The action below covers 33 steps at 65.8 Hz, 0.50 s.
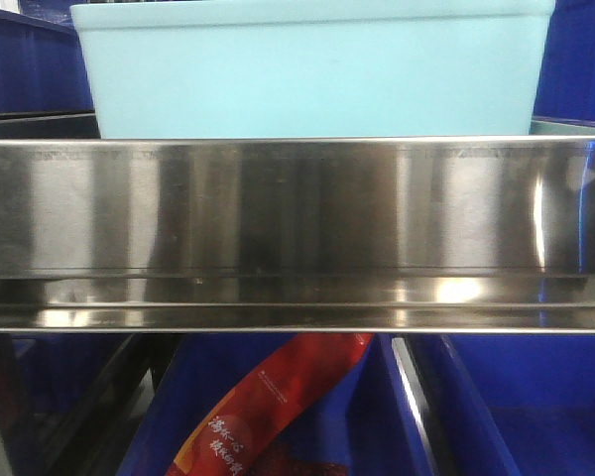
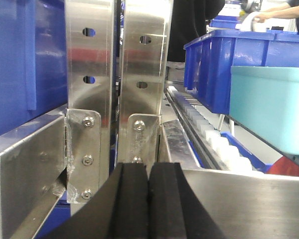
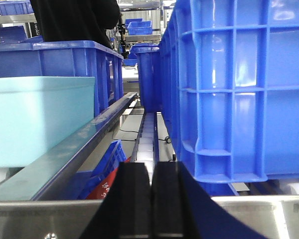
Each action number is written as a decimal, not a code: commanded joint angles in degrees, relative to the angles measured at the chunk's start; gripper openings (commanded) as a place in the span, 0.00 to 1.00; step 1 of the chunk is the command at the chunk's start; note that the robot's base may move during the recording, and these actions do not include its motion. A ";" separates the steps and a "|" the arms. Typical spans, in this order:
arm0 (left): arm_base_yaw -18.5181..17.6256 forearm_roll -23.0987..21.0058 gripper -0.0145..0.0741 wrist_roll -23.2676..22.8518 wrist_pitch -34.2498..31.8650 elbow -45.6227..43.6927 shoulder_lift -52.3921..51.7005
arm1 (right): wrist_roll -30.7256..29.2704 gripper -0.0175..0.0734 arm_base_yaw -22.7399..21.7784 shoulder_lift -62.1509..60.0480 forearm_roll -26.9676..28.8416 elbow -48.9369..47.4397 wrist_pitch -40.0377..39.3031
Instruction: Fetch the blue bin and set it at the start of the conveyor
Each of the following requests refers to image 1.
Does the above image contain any light blue plastic bin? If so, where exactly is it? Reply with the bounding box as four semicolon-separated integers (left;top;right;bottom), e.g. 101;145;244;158
70;1;554;139

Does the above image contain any red printed snack bag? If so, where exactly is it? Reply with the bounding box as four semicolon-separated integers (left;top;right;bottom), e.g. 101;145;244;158
167;332;374;475

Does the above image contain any dark blue storage bin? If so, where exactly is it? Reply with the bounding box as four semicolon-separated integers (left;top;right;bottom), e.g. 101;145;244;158
119;333;431;475

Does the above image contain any dark blue upper-right bin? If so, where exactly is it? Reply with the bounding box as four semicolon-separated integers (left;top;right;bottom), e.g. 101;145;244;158
534;1;595;121

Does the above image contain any dark blue right bin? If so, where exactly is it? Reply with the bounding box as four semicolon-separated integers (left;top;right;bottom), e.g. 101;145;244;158
410;334;595;475

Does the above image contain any dark blue upper-left bin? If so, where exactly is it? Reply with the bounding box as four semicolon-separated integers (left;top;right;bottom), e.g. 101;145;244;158
0;1;92;114

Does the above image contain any stainless steel shelf rail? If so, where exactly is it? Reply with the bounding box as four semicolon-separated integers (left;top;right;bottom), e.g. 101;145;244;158
0;136;595;333

